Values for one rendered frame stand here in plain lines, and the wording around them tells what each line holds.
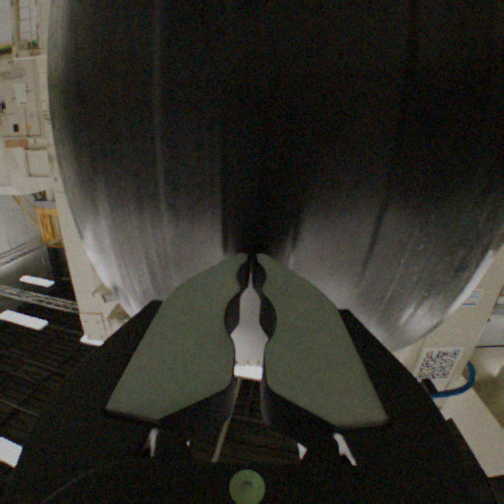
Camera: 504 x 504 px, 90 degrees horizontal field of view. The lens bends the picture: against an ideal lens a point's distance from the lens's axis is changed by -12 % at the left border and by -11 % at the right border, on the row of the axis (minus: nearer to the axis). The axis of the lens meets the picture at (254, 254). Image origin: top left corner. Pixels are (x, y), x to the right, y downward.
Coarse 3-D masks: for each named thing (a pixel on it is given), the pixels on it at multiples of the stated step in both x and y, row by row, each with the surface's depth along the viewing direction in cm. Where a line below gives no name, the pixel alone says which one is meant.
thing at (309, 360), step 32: (256, 256) 12; (256, 288) 12; (288, 288) 10; (288, 320) 8; (320, 320) 9; (288, 352) 7; (320, 352) 7; (352, 352) 7; (288, 384) 7; (320, 384) 7; (352, 384) 7; (288, 416) 6; (320, 416) 6; (352, 416) 6; (384, 416) 6
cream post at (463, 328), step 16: (496, 256) 35; (496, 272) 36; (480, 288) 37; (496, 288) 37; (480, 304) 38; (448, 320) 39; (464, 320) 40; (480, 320) 40; (432, 336) 41; (448, 336) 41; (464, 336) 41; (400, 352) 44; (416, 352) 42; (464, 352) 42; (448, 384) 45
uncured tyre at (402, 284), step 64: (64, 0) 10; (128, 0) 9; (192, 0) 9; (256, 0) 9; (320, 0) 9; (384, 0) 9; (448, 0) 9; (64, 64) 11; (128, 64) 10; (192, 64) 10; (256, 64) 10; (320, 64) 10; (384, 64) 10; (448, 64) 10; (64, 128) 13; (128, 128) 11; (192, 128) 11; (256, 128) 11; (320, 128) 11; (384, 128) 11; (448, 128) 11; (128, 192) 12; (192, 192) 12; (256, 192) 12; (320, 192) 12; (384, 192) 12; (448, 192) 12; (128, 256) 14; (192, 256) 14; (320, 256) 14; (384, 256) 14; (448, 256) 14; (256, 320) 17; (384, 320) 17
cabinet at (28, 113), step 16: (0, 64) 319; (16, 64) 316; (32, 64) 312; (0, 80) 328; (16, 80) 325; (32, 80) 321; (0, 96) 337; (16, 96) 333; (32, 96) 330; (0, 112) 347; (16, 112) 342; (32, 112) 338; (0, 128) 356; (16, 128) 351; (32, 128) 347
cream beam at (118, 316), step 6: (120, 306) 76; (114, 312) 73; (120, 312) 73; (126, 312) 74; (108, 318) 71; (114, 318) 71; (120, 318) 71; (126, 318) 71; (108, 324) 72; (114, 324) 71; (120, 324) 71; (114, 330) 72; (240, 360) 76; (246, 360) 76; (252, 360) 76; (240, 366) 77; (246, 366) 77; (252, 366) 77; (258, 366) 77
